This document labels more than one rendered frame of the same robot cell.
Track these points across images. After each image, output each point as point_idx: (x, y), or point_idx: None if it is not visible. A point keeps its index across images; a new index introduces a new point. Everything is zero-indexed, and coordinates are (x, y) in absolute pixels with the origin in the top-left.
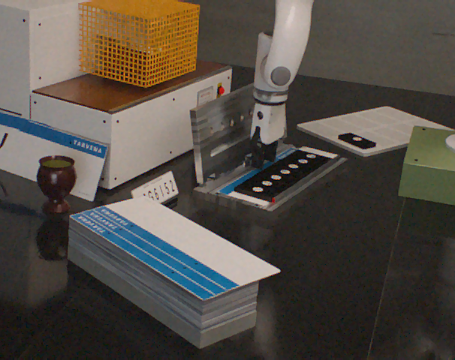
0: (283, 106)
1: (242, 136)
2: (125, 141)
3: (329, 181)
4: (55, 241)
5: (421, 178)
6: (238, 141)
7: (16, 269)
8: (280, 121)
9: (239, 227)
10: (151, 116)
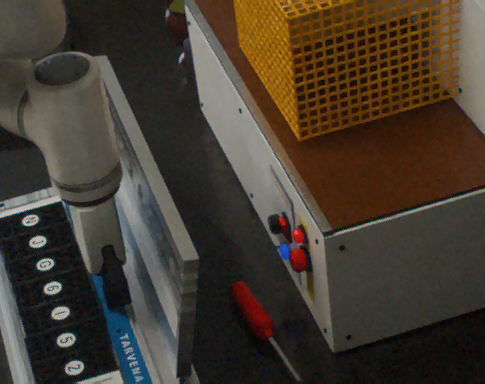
0: (75, 214)
1: (139, 224)
2: (202, 70)
3: (7, 373)
4: (116, 38)
5: None
6: (128, 211)
7: (87, 3)
8: (77, 232)
9: None
10: (220, 86)
